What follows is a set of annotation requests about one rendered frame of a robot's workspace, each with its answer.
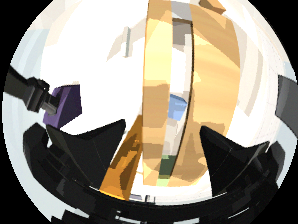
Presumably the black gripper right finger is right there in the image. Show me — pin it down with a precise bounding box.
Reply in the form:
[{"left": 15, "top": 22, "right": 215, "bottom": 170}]
[{"left": 200, "top": 125, "right": 270, "bottom": 197}]

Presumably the small tan block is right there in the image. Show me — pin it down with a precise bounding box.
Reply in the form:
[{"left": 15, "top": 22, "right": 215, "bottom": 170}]
[{"left": 198, "top": 0, "right": 226, "bottom": 15}]

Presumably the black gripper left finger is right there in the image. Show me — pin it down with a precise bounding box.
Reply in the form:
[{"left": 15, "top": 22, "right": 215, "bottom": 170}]
[{"left": 45, "top": 119, "right": 126, "bottom": 190}]

